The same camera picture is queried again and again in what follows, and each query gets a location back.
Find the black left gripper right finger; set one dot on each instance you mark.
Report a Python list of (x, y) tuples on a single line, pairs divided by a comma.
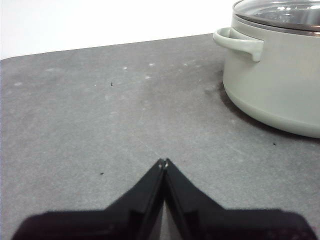
[(212, 222)]

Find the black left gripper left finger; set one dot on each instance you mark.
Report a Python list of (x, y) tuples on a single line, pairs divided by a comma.
[(112, 222)]

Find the glass pot lid with knob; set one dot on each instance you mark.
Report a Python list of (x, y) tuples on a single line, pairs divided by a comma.
[(280, 13)]

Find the pale green electric pot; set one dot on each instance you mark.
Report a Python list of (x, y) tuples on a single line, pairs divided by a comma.
[(270, 82)]

